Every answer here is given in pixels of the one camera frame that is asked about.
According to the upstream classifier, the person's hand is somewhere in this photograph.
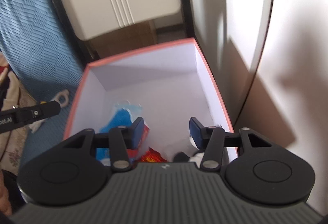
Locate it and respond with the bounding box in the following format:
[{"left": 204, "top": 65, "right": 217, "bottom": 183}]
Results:
[{"left": 0, "top": 171, "right": 12, "bottom": 216}]

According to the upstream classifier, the white fluffy ring keychain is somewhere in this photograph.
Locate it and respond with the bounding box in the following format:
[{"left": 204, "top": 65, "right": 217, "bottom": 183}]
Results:
[{"left": 28, "top": 89, "right": 69, "bottom": 134}]

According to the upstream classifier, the blue quilted sofa cover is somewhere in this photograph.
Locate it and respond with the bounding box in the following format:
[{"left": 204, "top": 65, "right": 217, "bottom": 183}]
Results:
[{"left": 0, "top": 0, "right": 84, "bottom": 152}]

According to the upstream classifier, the pink storage box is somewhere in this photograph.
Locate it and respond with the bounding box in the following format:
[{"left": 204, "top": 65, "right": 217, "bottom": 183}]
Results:
[{"left": 64, "top": 38, "right": 233, "bottom": 161}]

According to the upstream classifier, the floral beige pillow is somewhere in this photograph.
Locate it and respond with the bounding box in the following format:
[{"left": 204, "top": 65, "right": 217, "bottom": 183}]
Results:
[{"left": 0, "top": 54, "right": 36, "bottom": 175}]

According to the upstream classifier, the red orange snack packet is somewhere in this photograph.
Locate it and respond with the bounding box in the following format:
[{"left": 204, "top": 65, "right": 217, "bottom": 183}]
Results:
[{"left": 127, "top": 148, "right": 167, "bottom": 163}]

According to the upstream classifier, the black sofa frame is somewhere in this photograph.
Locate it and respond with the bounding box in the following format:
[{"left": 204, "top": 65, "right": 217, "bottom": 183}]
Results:
[{"left": 51, "top": 0, "right": 99, "bottom": 67}]

